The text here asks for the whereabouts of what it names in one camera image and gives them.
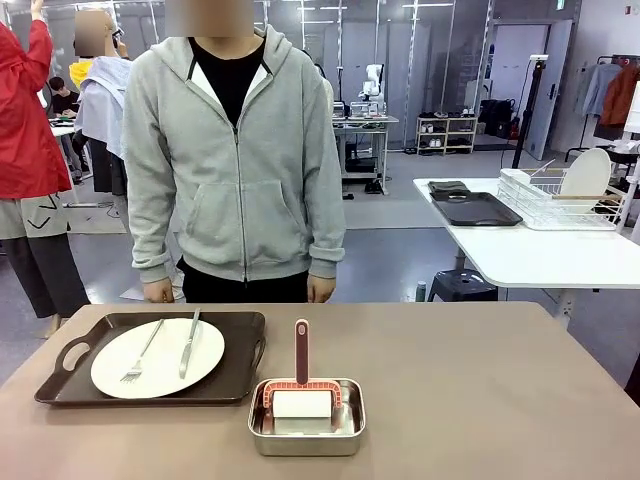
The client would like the person's right hand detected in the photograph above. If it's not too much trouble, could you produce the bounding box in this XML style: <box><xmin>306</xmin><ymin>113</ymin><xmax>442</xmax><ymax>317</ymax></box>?
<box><xmin>143</xmin><ymin>281</ymin><xmax>175</xmax><ymax>304</ymax></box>

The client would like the person's left hand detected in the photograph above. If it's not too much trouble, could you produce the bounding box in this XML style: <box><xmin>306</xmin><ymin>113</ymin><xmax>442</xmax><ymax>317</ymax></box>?
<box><xmin>306</xmin><ymin>274</ymin><xmax>335</xmax><ymax>305</ymax></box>

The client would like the silver table knife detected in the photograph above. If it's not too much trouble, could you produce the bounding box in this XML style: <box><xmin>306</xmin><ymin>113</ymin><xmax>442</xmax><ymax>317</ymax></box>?
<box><xmin>178</xmin><ymin>308</ymin><xmax>201</xmax><ymax>380</ymax></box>

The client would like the silver fork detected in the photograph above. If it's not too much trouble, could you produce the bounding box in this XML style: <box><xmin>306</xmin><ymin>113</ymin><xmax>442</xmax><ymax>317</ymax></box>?
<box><xmin>119</xmin><ymin>318</ymin><xmax>165</xmax><ymax>385</ymax></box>

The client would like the pink lint roller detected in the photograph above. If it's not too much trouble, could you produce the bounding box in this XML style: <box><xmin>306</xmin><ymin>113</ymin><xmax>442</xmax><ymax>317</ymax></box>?
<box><xmin>263</xmin><ymin>318</ymin><xmax>346</xmax><ymax>420</ymax></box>

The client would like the white round plate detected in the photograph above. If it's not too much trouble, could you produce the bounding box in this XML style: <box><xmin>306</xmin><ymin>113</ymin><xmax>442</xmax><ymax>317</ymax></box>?
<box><xmin>559</xmin><ymin>148</ymin><xmax>612</xmax><ymax>201</ymax></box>
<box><xmin>90</xmin><ymin>318</ymin><xmax>226</xmax><ymax>400</ymax></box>

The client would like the brown serving tray with handles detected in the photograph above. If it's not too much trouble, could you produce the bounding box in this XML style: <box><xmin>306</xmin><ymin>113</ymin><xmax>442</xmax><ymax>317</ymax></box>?
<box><xmin>33</xmin><ymin>311</ymin><xmax>267</xmax><ymax>407</ymax></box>

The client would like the left forearm in grey sleeve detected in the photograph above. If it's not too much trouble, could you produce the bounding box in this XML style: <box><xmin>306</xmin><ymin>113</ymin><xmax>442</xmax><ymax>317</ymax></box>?
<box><xmin>307</xmin><ymin>189</ymin><xmax>347</xmax><ymax>279</ymax></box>

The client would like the right forearm in grey sleeve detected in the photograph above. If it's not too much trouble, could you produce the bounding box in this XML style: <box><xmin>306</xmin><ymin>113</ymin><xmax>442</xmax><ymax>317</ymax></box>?
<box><xmin>130</xmin><ymin>189</ymin><xmax>176</xmax><ymax>286</ymax></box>

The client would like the person in grey hoodie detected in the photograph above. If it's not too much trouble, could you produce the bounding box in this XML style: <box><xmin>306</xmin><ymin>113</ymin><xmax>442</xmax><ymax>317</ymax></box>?
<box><xmin>121</xmin><ymin>0</ymin><xmax>347</xmax><ymax>305</ymax></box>

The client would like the dark metal stool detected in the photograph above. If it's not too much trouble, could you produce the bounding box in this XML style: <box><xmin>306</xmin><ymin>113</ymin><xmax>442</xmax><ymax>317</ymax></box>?
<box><xmin>428</xmin><ymin>269</ymin><xmax>499</xmax><ymax>303</ymax></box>

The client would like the rectangular steel container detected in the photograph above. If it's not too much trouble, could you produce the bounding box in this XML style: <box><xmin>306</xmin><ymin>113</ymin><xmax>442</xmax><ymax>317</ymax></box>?
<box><xmin>248</xmin><ymin>378</ymin><xmax>367</xmax><ymax>457</ymax></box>

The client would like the dark grey stacked tray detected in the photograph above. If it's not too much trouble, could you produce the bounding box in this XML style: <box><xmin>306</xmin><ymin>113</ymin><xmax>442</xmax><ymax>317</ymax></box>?
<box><xmin>427</xmin><ymin>179</ymin><xmax>471</xmax><ymax>195</ymax></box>

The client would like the grey metal workbench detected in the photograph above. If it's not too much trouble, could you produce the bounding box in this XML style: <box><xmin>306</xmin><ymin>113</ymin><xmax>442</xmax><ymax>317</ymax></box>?
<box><xmin>332</xmin><ymin>113</ymin><xmax>401</xmax><ymax>182</ymax></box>

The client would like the black serving tray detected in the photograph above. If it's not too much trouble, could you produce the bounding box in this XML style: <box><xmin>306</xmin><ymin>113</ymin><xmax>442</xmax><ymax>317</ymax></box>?
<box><xmin>430</xmin><ymin>191</ymin><xmax>524</xmax><ymax>228</ymax></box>

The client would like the mannequin in blue striped shirt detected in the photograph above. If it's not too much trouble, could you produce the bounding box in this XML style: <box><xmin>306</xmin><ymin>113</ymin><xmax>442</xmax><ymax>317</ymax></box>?
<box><xmin>73</xmin><ymin>9</ymin><xmax>134</xmax><ymax>236</ymax></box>

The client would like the wooden shoe rack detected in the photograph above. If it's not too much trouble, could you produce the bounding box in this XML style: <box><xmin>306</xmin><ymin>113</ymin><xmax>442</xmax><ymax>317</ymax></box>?
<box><xmin>416</xmin><ymin>114</ymin><xmax>479</xmax><ymax>156</ymax></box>

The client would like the seated person in black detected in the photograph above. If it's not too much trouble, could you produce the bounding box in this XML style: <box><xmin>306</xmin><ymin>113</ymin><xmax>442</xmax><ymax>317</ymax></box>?
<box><xmin>48</xmin><ymin>77</ymin><xmax>81</xmax><ymax>119</ymax></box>

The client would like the mannequin in red jacket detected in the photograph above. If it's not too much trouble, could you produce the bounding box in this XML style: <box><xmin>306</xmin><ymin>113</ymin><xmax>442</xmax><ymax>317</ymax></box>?
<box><xmin>0</xmin><ymin>0</ymin><xmax>91</xmax><ymax>336</ymax></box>

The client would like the white robot on bench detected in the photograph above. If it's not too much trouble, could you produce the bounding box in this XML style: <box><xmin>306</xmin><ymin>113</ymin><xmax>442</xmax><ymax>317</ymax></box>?
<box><xmin>357</xmin><ymin>63</ymin><xmax>387</xmax><ymax>115</ymax></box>

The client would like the large white side table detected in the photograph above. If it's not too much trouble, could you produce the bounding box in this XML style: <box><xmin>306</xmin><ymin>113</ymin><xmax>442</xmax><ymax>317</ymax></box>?
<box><xmin>412</xmin><ymin>177</ymin><xmax>640</xmax><ymax>329</ymax></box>

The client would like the person in yellow hoodie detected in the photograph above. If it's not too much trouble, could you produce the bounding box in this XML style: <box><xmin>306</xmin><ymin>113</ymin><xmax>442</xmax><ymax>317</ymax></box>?
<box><xmin>68</xmin><ymin>62</ymin><xmax>91</xmax><ymax>89</ymax></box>

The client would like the black bags pile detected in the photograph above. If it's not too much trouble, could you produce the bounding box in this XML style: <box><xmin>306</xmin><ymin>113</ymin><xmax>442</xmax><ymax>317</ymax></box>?
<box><xmin>479</xmin><ymin>98</ymin><xmax>517</xmax><ymax>140</ymax></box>

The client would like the black tripod with white head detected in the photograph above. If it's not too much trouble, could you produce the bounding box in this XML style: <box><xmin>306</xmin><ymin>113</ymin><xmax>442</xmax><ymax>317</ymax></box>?
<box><xmin>512</xmin><ymin>53</ymin><xmax>550</xmax><ymax>171</ymax></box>

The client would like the grey open door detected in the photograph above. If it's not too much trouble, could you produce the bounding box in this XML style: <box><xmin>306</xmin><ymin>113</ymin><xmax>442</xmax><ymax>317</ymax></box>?
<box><xmin>523</xmin><ymin>20</ymin><xmax>574</xmax><ymax>161</ymax></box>

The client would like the light blue hanging shirt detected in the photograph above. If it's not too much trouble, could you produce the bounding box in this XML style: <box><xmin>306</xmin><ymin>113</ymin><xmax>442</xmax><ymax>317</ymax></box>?
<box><xmin>574</xmin><ymin>63</ymin><xmax>621</xmax><ymax>119</ymax></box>

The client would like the white panel stand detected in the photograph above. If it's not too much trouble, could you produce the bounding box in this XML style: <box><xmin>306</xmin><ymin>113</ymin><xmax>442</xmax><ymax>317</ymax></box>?
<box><xmin>622</xmin><ymin>82</ymin><xmax>640</xmax><ymax>135</ymax></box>

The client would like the orange hanging jacket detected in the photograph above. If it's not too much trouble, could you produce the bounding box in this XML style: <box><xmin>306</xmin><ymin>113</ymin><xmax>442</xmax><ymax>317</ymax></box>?
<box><xmin>598</xmin><ymin>64</ymin><xmax>640</xmax><ymax>127</ymax></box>

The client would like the white wire dish rack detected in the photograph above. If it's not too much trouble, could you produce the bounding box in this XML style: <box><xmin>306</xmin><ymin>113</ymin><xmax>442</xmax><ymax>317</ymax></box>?
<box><xmin>497</xmin><ymin>167</ymin><xmax>627</xmax><ymax>232</ymax></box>

